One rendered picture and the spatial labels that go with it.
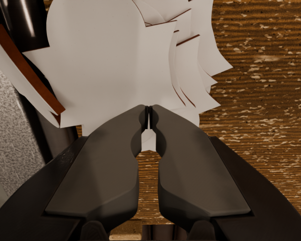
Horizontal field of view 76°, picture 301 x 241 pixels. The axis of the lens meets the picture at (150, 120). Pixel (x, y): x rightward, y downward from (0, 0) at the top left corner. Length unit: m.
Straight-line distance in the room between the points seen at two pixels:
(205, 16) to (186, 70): 0.05
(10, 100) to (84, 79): 0.14
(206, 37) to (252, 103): 0.09
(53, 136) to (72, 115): 0.10
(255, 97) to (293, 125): 0.06
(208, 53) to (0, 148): 0.29
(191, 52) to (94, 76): 0.08
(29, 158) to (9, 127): 0.05
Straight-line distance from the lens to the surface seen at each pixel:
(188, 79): 0.18
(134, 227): 0.35
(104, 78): 0.16
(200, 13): 0.19
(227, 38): 0.21
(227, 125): 0.24
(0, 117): 0.31
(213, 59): 0.20
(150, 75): 0.16
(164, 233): 0.43
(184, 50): 0.17
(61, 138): 0.28
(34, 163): 0.34
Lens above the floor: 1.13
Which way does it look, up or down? 59 degrees down
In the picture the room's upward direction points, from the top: 179 degrees clockwise
